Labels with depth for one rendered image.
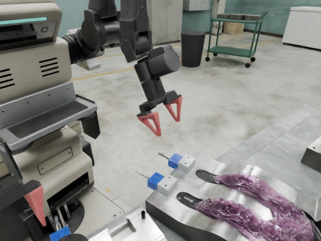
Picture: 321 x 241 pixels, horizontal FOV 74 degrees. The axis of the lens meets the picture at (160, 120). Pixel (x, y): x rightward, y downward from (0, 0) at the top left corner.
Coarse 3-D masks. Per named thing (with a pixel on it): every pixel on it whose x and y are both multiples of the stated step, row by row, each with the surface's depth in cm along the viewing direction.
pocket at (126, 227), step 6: (126, 222) 50; (114, 228) 49; (120, 228) 49; (126, 228) 50; (132, 228) 49; (114, 234) 49; (120, 234) 49; (126, 234) 49; (114, 240) 48; (120, 240) 48
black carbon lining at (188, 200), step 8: (200, 176) 66; (208, 176) 65; (184, 192) 60; (184, 200) 58; (192, 200) 58; (200, 200) 57; (192, 208) 55; (320, 224) 49; (320, 232) 48; (320, 240) 47
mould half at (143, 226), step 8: (128, 216) 50; (136, 216) 50; (136, 224) 48; (144, 224) 48; (152, 224) 48; (104, 232) 46; (136, 232) 46; (144, 232) 46; (152, 232) 46; (160, 232) 46; (88, 240) 45; (96, 240) 45; (104, 240) 45; (128, 240) 45; (136, 240) 45; (144, 240) 45; (152, 240) 45; (160, 240) 45
